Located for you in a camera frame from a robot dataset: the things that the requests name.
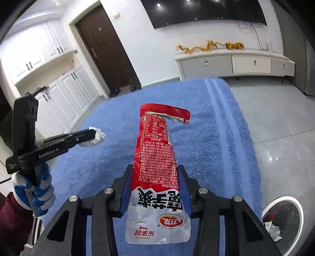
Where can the person's left forearm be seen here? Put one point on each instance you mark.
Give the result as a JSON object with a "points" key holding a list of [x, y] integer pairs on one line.
{"points": [[12, 221]]}

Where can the person's left hand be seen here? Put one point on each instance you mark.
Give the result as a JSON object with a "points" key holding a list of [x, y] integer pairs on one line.
{"points": [[45, 197]]}

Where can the pair of dark shoes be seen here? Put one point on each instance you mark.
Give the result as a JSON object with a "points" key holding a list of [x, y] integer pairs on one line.
{"points": [[115, 92]]}

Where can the white wall switch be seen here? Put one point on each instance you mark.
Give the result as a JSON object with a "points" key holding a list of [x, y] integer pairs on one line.
{"points": [[117, 15]]}

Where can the short golden dragon ornament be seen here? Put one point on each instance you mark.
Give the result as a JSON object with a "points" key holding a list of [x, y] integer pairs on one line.
{"points": [[235, 46]]}

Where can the small white paper scrap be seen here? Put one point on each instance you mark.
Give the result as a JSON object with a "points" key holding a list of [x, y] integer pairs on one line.
{"points": [[268, 224]]}

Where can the red and white snack bag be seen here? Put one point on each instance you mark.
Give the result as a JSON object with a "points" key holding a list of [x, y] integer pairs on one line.
{"points": [[155, 152]]}

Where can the white upper wall cabinet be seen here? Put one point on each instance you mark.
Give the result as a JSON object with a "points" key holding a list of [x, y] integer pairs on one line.
{"points": [[37, 49]]}

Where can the white power strip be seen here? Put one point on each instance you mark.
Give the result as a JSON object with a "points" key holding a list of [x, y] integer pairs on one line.
{"points": [[268, 45]]}

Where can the blue blanket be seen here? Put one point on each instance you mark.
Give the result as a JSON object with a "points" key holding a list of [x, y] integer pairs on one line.
{"points": [[209, 137]]}

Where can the black wall television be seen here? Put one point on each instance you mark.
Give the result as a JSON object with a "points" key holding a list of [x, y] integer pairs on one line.
{"points": [[196, 12]]}

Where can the red wrapper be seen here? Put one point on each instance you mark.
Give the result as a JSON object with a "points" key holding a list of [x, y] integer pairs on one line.
{"points": [[269, 216]]}

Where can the white television cabinet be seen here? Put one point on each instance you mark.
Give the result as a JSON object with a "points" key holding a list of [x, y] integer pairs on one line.
{"points": [[206, 66]]}

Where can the dark brown door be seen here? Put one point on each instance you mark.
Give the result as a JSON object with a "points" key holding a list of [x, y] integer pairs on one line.
{"points": [[105, 49]]}

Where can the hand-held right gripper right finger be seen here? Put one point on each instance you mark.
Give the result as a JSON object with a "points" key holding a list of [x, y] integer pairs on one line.
{"points": [[185, 194]]}

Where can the white printed wrapper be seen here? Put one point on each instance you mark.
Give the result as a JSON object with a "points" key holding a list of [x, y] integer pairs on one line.
{"points": [[276, 233]]}

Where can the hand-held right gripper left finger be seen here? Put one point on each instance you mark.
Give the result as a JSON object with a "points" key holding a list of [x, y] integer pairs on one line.
{"points": [[124, 194]]}

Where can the white lower cabinet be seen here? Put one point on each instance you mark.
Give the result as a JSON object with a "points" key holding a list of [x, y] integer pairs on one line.
{"points": [[66, 103]]}

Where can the white tissue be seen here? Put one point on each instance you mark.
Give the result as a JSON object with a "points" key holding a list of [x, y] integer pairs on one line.
{"points": [[99, 134]]}

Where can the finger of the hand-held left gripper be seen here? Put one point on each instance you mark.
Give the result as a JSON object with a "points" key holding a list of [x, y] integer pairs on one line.
{"points": [[81, 138]]}

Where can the long golden dragon ornament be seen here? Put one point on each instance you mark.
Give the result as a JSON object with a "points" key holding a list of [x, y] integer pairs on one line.
{"points": [[194, 48]]}

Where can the white round trash bin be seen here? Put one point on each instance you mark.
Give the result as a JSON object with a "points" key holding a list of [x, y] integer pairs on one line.
{"points": [[292, 229]]}

